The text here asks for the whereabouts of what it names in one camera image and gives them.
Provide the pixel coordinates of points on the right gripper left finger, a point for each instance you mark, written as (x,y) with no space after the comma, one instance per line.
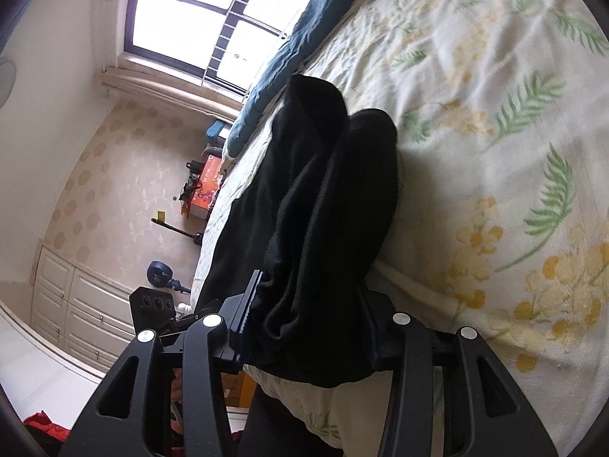
(128,414)

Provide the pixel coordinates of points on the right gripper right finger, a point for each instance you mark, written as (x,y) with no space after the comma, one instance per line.
(485,413)

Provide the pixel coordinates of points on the black pants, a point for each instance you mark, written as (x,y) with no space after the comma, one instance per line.
(313,221)

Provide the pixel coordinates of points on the blue desk fan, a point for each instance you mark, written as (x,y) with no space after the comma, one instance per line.
(161,276)

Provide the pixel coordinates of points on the white cabinet with drawers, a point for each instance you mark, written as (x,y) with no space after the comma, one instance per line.
(82,315)

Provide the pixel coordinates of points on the black stick tool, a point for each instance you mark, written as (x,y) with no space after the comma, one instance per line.
(159,220)

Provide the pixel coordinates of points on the red cloth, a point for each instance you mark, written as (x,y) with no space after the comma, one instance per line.
(45,431)

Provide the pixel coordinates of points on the orange box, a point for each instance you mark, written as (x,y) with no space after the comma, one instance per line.
(202,187)

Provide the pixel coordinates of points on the floral bed sheet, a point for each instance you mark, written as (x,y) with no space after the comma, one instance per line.
(501,112)

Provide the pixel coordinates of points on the teal blue blanket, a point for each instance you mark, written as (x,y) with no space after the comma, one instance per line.
(313,26)

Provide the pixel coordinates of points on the window with dark frame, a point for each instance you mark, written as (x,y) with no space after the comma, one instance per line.
(225,43)

